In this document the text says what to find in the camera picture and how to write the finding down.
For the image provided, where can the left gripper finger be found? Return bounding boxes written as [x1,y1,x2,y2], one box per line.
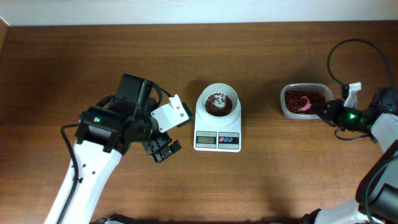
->
[153,140,182,163]
[177,103,193,128]

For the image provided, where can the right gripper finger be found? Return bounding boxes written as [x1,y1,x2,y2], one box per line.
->
[315,110,336,127]
[310,101,330,113]

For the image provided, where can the pink measuring scoop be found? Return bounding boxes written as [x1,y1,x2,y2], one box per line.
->
[298,96,312,113]

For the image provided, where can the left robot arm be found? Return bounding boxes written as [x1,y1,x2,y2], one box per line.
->
[45,73,192,223]

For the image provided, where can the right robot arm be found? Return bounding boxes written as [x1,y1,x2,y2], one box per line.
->
[302,87,397,223]

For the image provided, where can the white digital kitchen scale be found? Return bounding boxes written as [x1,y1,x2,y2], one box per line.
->
[193,96,243,152]

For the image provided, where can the clear plastic bean container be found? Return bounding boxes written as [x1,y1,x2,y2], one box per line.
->
[280,83,333,119]

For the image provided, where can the red beans in bowl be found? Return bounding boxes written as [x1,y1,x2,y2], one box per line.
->
[205,93,233,116]

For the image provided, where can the red beans in container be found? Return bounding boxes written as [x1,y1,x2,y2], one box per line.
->
[284,90,326,114]

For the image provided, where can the white round bowl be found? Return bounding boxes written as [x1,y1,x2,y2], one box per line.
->
[198,83,239,118]

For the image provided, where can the right black cable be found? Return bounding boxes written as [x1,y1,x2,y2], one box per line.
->
[326,38,398,224]

